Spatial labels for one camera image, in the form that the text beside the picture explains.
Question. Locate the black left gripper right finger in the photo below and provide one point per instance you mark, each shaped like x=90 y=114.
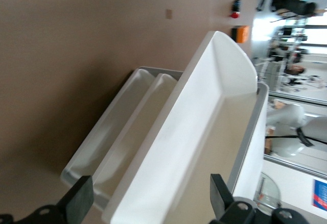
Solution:
x=220 y=198

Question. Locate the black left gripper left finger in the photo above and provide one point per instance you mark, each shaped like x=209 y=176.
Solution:
x=78 y=201

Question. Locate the red emergency stop button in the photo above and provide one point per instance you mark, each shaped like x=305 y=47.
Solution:
x=235 y=9

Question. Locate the round glass dome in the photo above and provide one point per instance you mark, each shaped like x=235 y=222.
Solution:
x=268 y=190

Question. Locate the blue poster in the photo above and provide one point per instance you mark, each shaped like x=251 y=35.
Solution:
x=320 y=193

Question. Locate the seated person in background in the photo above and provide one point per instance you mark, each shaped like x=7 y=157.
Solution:
x=296 y=69

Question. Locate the orange and black box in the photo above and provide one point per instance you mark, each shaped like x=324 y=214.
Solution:
x=241 y=34

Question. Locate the small beige tag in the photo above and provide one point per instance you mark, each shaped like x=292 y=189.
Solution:
x=168 y=13

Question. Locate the aluminium frame rail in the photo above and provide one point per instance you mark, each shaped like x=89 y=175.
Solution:
x=293 y=166

